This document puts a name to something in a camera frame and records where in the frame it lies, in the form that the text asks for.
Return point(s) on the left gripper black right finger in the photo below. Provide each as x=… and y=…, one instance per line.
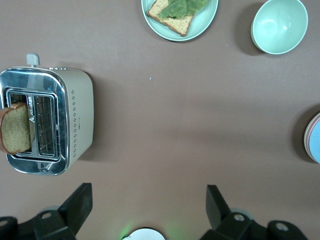
x=218, y=212

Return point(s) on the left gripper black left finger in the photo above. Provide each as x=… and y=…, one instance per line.
x=80, y=207

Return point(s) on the blue plate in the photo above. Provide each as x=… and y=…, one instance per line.
x=315, y=140

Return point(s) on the beige and chrome toaster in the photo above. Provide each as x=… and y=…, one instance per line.
x=77, y=112

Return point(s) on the brown toast slice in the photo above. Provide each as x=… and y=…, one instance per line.
x=16, y=130

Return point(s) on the beige plate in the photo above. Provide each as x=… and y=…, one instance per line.
x=305, y=137

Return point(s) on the green plate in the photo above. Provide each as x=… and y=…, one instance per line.
x=202, y=25

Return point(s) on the light bread slice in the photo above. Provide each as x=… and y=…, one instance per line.
x=177, y=25

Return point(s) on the green bowl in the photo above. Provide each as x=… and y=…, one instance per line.
x=280, y=27

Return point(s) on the green lettuce leaf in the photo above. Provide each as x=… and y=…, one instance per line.
x=182, y=7

